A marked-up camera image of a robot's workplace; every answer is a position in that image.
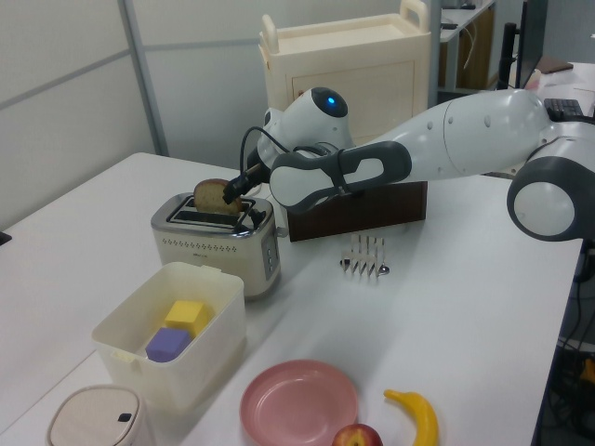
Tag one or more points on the purple cube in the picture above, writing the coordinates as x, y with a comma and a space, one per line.
165, 346

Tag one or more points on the yellow banana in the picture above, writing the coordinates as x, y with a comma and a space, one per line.
425, 418

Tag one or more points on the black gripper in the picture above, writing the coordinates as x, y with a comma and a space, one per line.
254, 174

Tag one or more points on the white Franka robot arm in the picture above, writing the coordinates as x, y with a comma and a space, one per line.
465, 135

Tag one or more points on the dark brown wooden box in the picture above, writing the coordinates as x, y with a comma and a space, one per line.
372, 209

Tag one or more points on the cream chrome toaster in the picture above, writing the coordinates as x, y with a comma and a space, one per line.
209, 251

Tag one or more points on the red apple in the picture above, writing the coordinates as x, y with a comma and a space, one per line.
355, 436

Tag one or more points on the black keyboard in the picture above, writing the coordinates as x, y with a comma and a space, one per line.
563, 108

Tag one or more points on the white plastic container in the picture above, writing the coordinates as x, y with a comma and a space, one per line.
204, 334

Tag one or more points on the cream plastic cabinet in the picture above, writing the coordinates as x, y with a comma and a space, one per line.
353, 69

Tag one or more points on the pink plate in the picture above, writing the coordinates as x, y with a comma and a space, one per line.
297, 399

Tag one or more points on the small black flat object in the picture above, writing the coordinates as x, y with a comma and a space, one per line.
3, 238

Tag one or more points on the black computer monitor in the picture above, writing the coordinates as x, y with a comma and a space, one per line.
530, 42

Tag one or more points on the brown bread slice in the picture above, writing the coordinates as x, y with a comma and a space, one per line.
211, 197

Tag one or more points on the silver metal toast rack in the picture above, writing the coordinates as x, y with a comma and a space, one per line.
365, 266

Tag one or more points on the white round lid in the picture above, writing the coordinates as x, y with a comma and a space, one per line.
93, 418

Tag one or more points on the yellow cube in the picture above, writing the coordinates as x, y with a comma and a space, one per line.
183, 312

